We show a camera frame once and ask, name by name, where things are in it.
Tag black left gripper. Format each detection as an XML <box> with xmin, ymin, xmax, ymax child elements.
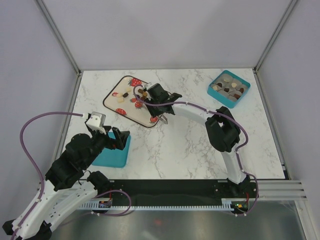
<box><xmin>82</xmin><ymin>125</ymin><xmax>130</xmax><ymax>168</ymax></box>

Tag metal serving tongs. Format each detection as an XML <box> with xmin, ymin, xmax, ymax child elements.
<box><xmin>157</xmin><ymin>114</ymin><xmax>168</xmax><ymax>125</ymax></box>

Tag teal box lid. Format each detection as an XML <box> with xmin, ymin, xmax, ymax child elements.
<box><xmin>91</xmin><ymin>135</ymin><xmax>131</xmax><ymax>169</ymax></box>

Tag teal chocolate box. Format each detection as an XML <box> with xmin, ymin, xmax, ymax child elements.
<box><xmin>207</xmin><ymin>70</ymin><xmax>251</xmax><ymax>109</ymax></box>

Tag dark square chocolate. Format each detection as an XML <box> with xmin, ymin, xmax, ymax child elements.
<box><xmin>233</xmin><ymin>93</ymin><xmax>241</xmax><ymax>99</ymax></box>

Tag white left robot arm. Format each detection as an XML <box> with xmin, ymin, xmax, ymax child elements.
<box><xmin>2</xmin><ymin>126</ymin><xmax>130</xmax><ymax>240</ymax></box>

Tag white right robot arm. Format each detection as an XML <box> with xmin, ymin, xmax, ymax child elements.
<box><xmin>143</xmin><ymin>83</ymin><xmax>247</xmax><ymax>198</ymax></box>

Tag white cube chocolate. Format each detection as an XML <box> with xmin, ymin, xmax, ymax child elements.
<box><xmin>125</xmin><ymin>87</ymin><xmax>132</xmax><ymax>93</ymax></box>

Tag strawberry print tray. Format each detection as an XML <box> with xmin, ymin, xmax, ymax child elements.
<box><xmin>102</xmin><ymin>75</ymin><xmax>168</xmax><ymax>128</ymax></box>

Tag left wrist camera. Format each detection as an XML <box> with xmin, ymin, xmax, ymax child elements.
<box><xmin>85</xmin><ymin>111</ymin><xmax>106</xmax><ymax>134</ymax></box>

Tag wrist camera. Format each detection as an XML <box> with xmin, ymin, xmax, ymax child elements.
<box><xmin>143</xmin><ymin>82</ymin><xmax>154</xmax><ymax>90</ymax></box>
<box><xmin>85</xmin><ymin>111</ymin><xmax>106</xmax><ymax>134</ymax></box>

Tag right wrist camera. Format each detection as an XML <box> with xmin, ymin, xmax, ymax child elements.
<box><xmin>143</xmin><ymin>82</ymin><xmax>154</xmax><ymax>90</ymax></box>

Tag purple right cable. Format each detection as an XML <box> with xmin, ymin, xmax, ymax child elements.
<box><xmin>133</xmin><ymin>84</ymin><xmax>260</xmax><ymax>217</ymax></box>

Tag purple cable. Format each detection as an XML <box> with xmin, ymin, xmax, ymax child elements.
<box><xmin>9</xmin><ymin>111</ymin><xmax>87</xmax><ymax>240</ymax></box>
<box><xmin>133</xmin><ymin>84</ymin><xmax>260</xmax><ymax>217</ymax></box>

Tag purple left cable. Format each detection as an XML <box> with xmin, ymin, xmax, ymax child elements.
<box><xmin>9</xmin><ymin>111</ymin><xmax>87</xmax><ymax>240</ymax></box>

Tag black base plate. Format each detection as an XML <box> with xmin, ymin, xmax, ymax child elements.
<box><xmin>101</xmin><ymin>179</ymin><xmax>258</xmax><ymax>207</ymax></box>

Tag aluminium frame rail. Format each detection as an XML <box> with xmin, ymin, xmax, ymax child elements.
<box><xmin>37</xmin><ymin>178</ymin><xmax>308</xmax><ymax>212</ymax></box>

